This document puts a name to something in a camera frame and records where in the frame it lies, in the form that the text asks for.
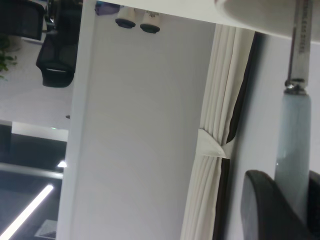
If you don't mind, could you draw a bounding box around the white bottle with black cap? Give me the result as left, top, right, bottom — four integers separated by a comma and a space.
114, 6, 137, 29
139, 10, 161, 33

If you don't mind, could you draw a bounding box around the black mesh office chair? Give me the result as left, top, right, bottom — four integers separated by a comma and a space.
35, 29, 76, 88
0, 0, 46, 41

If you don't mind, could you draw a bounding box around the spoon with pale blue handle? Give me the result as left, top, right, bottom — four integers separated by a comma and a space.
274, 0, 314, 223

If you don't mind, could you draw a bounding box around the white pleated curtain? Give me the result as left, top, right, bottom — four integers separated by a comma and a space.
180, 24, 256, 240

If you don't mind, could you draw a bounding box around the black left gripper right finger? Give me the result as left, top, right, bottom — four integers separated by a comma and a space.
308, 169, 320, 233

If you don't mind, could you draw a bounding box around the long ceiling light strip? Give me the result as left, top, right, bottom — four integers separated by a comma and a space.
0, 184, 55, 240

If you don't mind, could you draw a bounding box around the ceiling air vent grille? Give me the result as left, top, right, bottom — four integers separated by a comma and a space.
34, 219, 59, 239

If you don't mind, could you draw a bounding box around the green potted plant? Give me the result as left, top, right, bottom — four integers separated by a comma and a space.
0, 34, 18, 81

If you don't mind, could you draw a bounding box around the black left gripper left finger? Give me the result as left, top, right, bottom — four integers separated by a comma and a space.
241, 169, 320, 240

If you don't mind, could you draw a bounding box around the purple object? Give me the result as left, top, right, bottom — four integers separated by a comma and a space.
94, 0, 121, 16

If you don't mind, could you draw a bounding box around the white curtain tieback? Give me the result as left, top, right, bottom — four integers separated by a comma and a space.
197, 127, 236, 159

